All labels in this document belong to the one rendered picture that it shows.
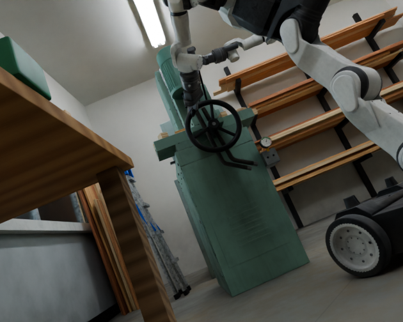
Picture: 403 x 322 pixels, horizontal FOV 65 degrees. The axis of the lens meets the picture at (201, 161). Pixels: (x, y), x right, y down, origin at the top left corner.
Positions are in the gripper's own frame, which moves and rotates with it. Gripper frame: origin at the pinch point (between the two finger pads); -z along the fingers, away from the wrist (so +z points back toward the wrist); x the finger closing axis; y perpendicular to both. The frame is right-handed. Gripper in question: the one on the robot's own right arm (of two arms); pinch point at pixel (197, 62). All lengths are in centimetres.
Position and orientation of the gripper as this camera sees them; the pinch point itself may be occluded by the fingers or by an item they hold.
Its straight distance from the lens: 209.7
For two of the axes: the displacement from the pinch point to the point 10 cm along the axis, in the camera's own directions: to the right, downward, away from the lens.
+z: 9.2, -3.5, 1.5
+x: 2.7, 3.3, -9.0
